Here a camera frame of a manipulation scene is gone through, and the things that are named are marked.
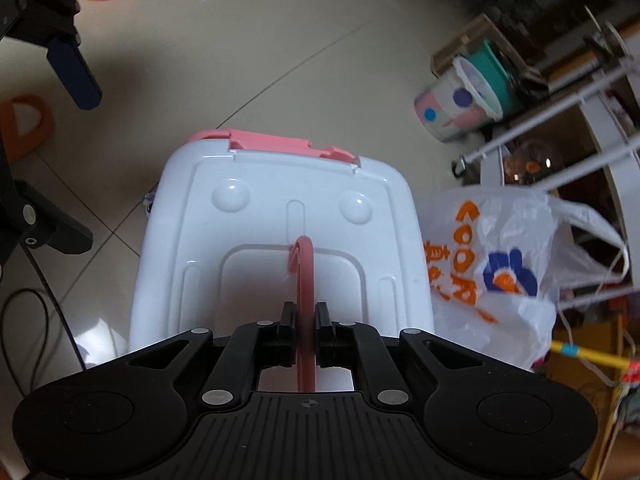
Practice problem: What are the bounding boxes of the white bin lid pink handle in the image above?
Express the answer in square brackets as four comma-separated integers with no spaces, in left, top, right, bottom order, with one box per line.
[128,138,435,395]

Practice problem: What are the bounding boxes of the white orange plastic shopping bag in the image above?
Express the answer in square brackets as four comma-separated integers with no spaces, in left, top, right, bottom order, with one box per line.
[416,185,630,370]

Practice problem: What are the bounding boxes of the pink plastic storage bin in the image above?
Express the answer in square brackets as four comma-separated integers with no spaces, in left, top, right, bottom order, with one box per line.
[186,129,361,168]

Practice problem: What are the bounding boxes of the pastel patterned bucket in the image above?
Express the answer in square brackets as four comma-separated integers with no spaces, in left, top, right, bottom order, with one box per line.
[414,39,521,142]

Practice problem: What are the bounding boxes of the orange ring toy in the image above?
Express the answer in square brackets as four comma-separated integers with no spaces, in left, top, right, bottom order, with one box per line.
[1,94,54,164]

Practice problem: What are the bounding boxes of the black cable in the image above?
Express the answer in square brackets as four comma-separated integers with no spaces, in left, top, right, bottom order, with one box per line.
[0,244,89,399]

